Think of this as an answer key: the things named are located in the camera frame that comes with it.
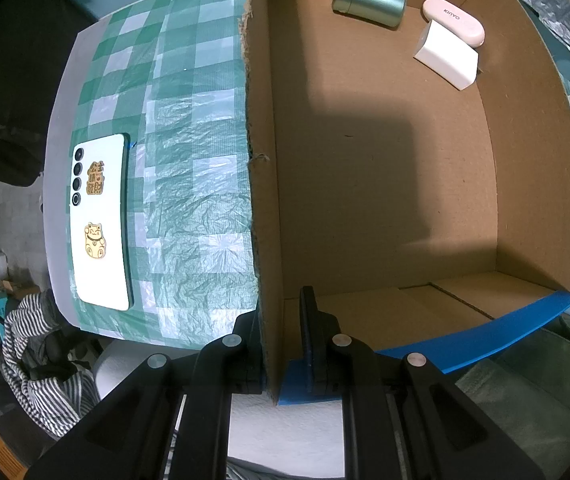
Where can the white smartphone with gold stickers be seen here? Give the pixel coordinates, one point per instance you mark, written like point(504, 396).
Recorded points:
point(110, 200)

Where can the pale pink earbud case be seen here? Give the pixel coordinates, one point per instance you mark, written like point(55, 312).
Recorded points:
point(460, 20)

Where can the white charger block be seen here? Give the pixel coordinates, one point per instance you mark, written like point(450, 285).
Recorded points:
point(447, 57)

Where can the white textured cushion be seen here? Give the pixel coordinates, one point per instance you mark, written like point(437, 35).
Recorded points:
point(285, 430)

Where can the blue cardboard box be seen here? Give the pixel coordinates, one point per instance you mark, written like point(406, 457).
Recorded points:
point(365, 160)

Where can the olive green trousers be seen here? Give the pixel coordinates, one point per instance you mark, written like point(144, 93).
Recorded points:
point(515, 400)

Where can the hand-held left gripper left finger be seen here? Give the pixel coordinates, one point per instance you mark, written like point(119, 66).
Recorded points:
point(245, 360)

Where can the black hanging cloth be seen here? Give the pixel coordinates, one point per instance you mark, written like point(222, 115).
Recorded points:
point(5, 85)

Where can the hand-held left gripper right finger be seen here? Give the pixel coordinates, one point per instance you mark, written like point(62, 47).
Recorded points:
point(315, 340)

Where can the green checked tablecloth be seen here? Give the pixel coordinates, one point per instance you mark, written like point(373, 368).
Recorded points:
point(190, 185)

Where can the black and white striped cloth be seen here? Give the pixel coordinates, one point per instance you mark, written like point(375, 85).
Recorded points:
point(60, 400)

